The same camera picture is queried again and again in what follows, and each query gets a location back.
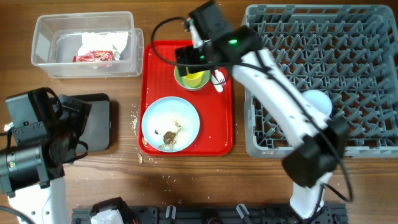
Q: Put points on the light blue bowl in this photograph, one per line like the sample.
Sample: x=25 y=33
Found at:
x=319 y=100

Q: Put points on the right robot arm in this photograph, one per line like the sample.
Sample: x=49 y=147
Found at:
x=318 y=141

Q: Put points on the food crumb on table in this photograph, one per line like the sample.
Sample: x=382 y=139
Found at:
x=140 y=158

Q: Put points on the white plastic spoon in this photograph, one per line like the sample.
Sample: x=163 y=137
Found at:
x=218 y=87

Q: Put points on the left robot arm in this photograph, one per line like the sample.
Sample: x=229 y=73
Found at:
x=47 y=130

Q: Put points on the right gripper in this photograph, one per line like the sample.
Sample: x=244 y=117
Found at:
x=183 y=58

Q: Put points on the red serving tray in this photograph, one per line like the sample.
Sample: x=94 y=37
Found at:
x=215 y=110

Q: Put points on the yellow plastic cup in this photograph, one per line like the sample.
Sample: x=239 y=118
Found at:
x=192 y=80

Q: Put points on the grey dishwasher rack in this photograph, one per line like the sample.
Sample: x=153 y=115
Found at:
x=348 y=52

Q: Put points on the clear plastic bin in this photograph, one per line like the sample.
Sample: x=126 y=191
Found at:
x=57 y=39

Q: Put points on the black plastic tray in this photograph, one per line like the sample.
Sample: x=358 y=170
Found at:
x=89 y=116

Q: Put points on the white napkin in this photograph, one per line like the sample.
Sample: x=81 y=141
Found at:
x=111 y=41

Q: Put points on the light blue plate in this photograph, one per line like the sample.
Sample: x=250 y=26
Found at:
x=167 y=110

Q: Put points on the red snack wrapper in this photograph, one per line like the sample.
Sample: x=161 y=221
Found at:
x=95 y=56

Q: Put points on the brown food scraps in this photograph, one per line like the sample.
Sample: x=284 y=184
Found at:
x=168 y=133

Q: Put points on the white plastic fork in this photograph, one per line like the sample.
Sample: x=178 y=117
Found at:
x=220 y=77

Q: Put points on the green small bowl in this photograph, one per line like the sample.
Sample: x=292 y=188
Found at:
x=205 y=79

